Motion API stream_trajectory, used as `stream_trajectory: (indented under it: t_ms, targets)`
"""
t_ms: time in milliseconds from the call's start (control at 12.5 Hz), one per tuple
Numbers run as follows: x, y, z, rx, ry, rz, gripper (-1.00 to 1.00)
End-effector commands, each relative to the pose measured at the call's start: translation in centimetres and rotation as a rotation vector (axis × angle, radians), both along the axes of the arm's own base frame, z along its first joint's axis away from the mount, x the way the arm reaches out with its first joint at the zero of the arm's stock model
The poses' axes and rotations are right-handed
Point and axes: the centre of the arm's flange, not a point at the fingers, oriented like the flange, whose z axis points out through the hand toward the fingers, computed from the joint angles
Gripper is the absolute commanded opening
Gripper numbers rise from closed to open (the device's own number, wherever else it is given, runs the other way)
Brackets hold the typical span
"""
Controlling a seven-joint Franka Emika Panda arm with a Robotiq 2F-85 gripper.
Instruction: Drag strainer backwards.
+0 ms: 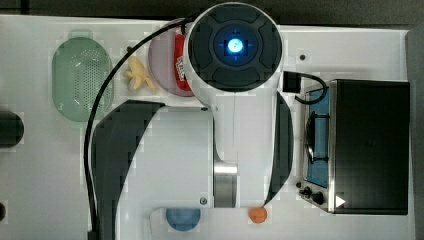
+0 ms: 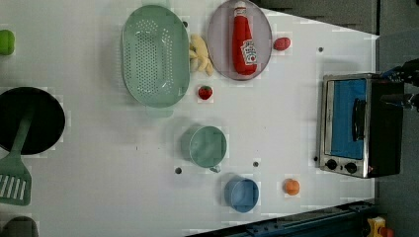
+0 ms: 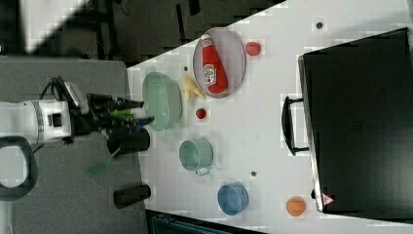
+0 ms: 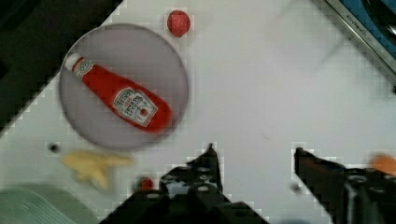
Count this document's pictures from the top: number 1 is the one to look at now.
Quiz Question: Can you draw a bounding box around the orange toy fruit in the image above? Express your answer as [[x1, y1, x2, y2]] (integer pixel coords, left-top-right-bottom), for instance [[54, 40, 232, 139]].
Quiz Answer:
[[248, 207, 268, 224]]

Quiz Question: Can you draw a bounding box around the black toaster oven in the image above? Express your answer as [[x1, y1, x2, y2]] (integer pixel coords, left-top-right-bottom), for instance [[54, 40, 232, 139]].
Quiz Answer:
[[297, 79, 410, 215]]

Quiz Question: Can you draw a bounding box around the grey oval plate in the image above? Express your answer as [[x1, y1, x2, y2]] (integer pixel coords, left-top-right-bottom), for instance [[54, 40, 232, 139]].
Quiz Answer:
[[148, 30, 194, 97]]

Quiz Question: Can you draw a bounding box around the black cylinder object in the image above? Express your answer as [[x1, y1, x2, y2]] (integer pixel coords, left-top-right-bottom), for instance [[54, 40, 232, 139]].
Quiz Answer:
[[0, 111, 24, 148]]

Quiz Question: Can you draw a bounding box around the green oval plastic strainer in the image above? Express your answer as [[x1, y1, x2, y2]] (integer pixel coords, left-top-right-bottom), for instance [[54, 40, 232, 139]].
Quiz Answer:
[[52, 29, 113, 122]]

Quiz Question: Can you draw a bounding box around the blue bowl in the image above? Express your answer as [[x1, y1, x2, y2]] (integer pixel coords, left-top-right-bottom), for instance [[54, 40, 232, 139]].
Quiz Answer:
[[166, 208, 201, 232]]

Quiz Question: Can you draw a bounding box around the red ketchup bottle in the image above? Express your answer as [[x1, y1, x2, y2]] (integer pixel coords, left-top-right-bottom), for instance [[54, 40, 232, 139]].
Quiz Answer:
[[174, 27, 191, 91]]

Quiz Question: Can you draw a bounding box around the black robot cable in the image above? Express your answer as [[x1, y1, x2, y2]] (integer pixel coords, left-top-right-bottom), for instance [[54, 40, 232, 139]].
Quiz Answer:
[[83, 16, 195, 240]]

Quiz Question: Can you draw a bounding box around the yellow toy banana bunch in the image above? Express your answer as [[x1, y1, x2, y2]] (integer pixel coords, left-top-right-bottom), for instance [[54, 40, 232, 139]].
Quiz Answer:
[[124, 56, 157, 93]]

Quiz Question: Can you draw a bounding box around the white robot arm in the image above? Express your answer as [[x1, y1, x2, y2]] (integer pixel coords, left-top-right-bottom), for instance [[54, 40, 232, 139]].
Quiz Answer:
[[89, 2, 293, 240]]

